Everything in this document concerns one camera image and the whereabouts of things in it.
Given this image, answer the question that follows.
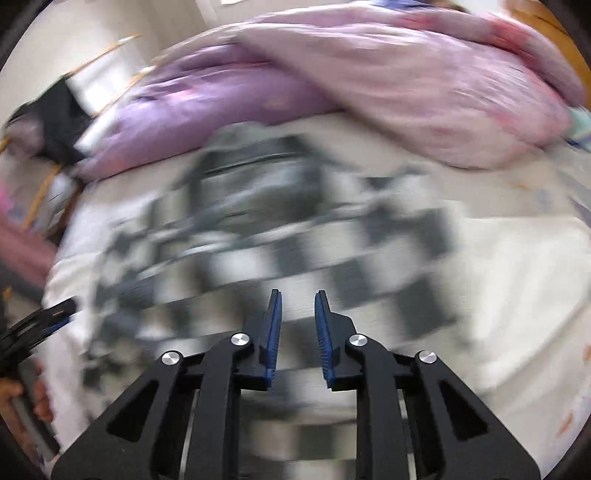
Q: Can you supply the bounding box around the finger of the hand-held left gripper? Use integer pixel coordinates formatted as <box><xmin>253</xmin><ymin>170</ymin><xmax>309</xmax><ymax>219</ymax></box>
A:
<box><xmin>0</xmin><ymin>298</ymin><xmax>78</xmax><ymax>356</ymax></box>

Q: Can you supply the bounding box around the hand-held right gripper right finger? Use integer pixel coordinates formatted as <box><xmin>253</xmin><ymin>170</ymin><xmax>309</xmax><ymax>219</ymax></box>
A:
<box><xmin>314</xmin><ymin>290</ymin><xmax>541</xmax><ymax>480</ymax></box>

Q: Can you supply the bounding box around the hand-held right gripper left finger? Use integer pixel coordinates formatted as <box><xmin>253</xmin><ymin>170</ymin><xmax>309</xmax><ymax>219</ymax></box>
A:
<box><xmin>51</xmin><ymin>289</ymin><xmax>283</xmax><ymax>480</ymax></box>

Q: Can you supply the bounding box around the black and white checkered garment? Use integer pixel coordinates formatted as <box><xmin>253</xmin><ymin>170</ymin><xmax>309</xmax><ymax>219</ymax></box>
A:
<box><xmin>81</xmin><ymin>122</ymin><xmax>467</xmax><ymax>480</ymax></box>

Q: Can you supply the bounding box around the person's left hand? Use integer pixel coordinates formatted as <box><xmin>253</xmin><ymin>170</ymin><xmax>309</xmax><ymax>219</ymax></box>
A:
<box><xmin>0</xmin><ymin>362</ymin><xmax>54</xmax><ymax>423</ymax></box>

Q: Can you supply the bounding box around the white bed sheet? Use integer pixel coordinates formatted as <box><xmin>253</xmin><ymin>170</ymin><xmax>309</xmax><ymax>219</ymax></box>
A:
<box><xmin>41</xmin><ymin>113</ymin><xmax>591</xmax><ymax>480</ymax></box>

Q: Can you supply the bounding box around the wooden chair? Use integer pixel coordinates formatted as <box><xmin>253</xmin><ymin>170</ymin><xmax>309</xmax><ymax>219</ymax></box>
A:
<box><xmin>0</xmin><ymin>33</ymin><xmax>160</xmax><ymax>234</ymax></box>

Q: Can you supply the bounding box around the purple quilt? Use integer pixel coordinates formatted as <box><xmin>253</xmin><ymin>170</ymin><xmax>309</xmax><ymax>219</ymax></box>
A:
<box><xmin>76</xmin><ymin>44</ymin><xmax>345</xmax><ymax>183</ymax></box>

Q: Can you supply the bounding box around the pink floral quilt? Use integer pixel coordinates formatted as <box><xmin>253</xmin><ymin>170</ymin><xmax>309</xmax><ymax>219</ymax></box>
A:
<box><xmin>235</xmin><ymin>2</ymin><xmax>585</xmax><ymax>169</ymax></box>

